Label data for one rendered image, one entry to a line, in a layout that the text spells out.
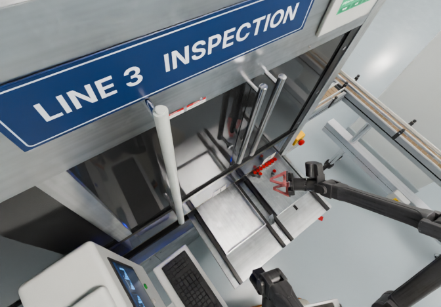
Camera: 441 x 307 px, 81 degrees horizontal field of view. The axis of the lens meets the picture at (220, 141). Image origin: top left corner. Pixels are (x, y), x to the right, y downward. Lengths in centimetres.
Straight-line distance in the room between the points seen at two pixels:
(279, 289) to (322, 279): 161
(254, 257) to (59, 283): 91
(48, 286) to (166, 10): 66
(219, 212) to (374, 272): 164
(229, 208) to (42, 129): 114
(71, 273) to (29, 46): 55
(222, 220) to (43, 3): 125
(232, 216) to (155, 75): 110
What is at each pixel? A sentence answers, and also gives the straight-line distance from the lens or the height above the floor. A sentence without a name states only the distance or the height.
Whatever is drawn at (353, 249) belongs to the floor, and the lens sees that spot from 265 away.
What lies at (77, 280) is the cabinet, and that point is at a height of 155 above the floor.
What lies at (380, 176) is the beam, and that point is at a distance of 237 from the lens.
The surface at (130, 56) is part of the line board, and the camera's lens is 41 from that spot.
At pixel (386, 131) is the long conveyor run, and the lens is 208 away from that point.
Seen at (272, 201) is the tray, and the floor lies 88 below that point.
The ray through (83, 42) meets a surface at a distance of 38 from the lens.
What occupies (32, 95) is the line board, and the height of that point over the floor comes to 199.
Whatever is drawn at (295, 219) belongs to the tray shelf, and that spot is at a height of 88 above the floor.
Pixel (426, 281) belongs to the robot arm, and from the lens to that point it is 109.
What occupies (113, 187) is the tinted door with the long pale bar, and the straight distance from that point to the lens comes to 71.
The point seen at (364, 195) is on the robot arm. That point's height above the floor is 143.
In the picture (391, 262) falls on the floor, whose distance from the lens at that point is 281.
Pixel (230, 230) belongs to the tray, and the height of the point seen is 88.
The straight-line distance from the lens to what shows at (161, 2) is 39.
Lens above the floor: 226
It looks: 59 degrees down
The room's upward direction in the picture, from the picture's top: 10 degrees clockwise
